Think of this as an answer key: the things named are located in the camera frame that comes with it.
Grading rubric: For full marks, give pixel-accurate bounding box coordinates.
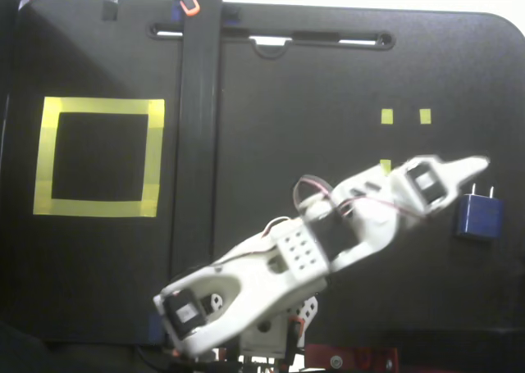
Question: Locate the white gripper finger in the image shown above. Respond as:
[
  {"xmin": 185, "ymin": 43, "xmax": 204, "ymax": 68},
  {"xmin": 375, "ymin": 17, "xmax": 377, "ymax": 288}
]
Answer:
[{"xmin": 395, "ymin": 154, "xmax": 491, "ymax": 219}]

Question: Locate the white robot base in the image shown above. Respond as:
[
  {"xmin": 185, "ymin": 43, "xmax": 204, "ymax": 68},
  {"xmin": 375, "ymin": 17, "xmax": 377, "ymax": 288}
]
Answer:
[{"xmin": 237, "ymin": 294, "xmax": 320, "ymax": 360}]

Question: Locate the blue white charger block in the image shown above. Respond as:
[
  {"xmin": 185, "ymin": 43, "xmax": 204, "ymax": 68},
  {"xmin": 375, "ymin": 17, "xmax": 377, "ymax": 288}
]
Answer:
[{"xmin": 453, "ymin": 183, "xmax": 504, "ymax": 239}]

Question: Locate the long black flat bar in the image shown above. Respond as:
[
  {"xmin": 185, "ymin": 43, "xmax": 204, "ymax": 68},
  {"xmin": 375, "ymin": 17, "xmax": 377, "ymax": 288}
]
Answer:
[{"xmin": 166, "ymin": 0, "xmax": 225, "ymax": 300}]

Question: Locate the yellow tape square outline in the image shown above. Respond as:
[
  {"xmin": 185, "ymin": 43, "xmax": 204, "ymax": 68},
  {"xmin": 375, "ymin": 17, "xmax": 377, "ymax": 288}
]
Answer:
[{"xmin": 32, "ymin": 97, "xmax": 166, "ymax": 218}]

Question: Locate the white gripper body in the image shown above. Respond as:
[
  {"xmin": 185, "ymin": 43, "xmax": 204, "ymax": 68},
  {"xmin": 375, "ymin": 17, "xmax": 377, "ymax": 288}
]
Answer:
[{"xmin": 388, "ymin": 162, "xmax": 451, "ymax": 227}]

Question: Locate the gripper servo wire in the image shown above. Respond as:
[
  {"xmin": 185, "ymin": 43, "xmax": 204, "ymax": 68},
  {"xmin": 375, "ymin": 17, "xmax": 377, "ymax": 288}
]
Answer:
[{"xmin": 343, "ymin": 196, "xmax": 431, "ymax": 222}]

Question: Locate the wrist servo wire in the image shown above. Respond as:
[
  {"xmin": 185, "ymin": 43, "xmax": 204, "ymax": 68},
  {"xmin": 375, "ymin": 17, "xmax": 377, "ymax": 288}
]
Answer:
[{"xmin": 293, "ymin": 175, "xmax": 334, "ymax": 211}]

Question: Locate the red triangular bracket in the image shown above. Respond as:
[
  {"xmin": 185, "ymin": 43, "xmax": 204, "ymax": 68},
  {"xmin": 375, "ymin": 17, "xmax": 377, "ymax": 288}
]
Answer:
[{"xmin": 305, "ymin": 343, "xmax": 399, "ymax": 373}]

